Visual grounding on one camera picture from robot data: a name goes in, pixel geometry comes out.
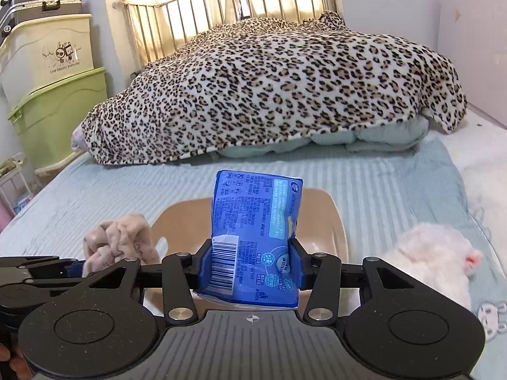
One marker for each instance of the beige plastic storage bin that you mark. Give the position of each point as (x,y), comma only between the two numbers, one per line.
(184,226)

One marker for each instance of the white wire rack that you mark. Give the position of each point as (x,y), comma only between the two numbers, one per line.
(16,191)

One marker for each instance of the grey hard suitcase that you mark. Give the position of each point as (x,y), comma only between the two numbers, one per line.
(15,12)

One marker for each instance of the person's hand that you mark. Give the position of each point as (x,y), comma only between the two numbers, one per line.
(16,361)

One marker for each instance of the cream plastic storage box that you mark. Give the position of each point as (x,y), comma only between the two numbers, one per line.
(40,52)

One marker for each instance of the white fluffy plush toy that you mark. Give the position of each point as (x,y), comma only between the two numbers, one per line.
(440,257)

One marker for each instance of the cartoon rabbit blanket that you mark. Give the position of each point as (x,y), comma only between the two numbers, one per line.
(481,189)

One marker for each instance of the leopard print blanket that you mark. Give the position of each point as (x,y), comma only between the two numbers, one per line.
(264,80)

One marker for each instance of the light green folded quilt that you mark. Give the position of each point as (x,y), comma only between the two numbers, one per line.
(392,137)

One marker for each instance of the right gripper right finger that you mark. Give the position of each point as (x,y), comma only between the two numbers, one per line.
(320,275)

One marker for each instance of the gold metal headboard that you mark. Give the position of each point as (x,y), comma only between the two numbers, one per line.
(222,11)

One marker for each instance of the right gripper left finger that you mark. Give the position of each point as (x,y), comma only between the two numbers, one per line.
(181,274)

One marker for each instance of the green plastic storage box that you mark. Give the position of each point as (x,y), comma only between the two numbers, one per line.
(45,119)

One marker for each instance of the beige cloth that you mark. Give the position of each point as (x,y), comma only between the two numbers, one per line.
(114,240)

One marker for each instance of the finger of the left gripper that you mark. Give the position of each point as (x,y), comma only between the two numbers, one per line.
(28,262)
(72,267)

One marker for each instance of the striped light blue bedsheet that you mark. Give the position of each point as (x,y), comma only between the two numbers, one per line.
(378,195)

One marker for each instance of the blue tissue pack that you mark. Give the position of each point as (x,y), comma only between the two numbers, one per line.
(253,218)

